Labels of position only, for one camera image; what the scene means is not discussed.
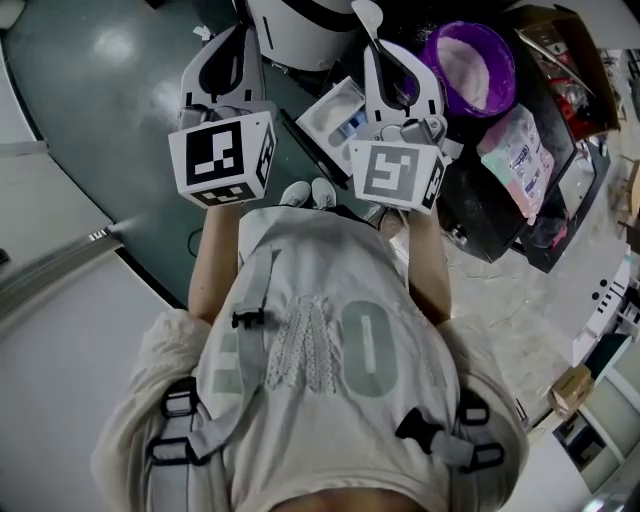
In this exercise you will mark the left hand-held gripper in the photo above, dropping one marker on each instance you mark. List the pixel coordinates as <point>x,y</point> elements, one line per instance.
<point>215,150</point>

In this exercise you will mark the person's right shoe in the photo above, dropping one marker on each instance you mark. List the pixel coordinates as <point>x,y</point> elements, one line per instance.
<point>324,194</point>

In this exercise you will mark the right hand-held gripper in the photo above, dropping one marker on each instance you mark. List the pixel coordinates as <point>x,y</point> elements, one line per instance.
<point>390,170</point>

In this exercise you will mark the white and black machine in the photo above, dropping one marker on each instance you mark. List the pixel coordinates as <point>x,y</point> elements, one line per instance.
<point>300,30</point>

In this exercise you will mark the person's right forearm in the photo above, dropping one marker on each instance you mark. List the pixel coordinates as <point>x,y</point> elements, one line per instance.
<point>429,270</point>

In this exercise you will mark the pink white powder bag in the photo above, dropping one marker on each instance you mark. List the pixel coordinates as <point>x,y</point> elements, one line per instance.
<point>520,160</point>

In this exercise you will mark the black washing machine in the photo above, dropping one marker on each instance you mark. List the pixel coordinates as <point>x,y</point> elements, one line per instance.
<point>485,220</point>

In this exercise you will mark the pink plastic item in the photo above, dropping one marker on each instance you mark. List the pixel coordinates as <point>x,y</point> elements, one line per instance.
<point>556,235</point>

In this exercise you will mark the white printed t-shirt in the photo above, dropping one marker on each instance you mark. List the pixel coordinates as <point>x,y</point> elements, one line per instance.
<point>320,440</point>

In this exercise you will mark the small closed cardboard box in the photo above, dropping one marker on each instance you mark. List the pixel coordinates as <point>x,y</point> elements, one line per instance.
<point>570,392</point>

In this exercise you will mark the metal door rail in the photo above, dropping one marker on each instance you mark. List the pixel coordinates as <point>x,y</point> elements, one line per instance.
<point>50,260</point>

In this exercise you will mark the white plastic spoon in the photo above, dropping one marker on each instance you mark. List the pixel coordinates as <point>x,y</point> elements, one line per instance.
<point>367,12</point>

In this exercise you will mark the white detergent drawer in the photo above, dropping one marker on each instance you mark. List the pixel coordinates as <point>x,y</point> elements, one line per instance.
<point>325,120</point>

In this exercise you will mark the person's left shoe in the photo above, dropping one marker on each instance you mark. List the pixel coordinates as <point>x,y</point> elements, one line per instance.
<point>295,194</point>

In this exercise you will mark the purple plastic basin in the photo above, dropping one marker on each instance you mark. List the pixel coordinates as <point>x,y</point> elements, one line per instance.
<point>502,75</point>

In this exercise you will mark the open cardboard box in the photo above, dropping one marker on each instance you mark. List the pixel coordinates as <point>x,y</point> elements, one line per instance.
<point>575,70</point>

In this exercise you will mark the person's left forearm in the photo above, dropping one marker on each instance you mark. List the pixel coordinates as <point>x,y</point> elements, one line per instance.
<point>215,270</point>

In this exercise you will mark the person's shoe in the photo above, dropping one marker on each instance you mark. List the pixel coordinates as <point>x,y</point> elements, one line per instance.
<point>295,194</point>
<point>324,194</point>

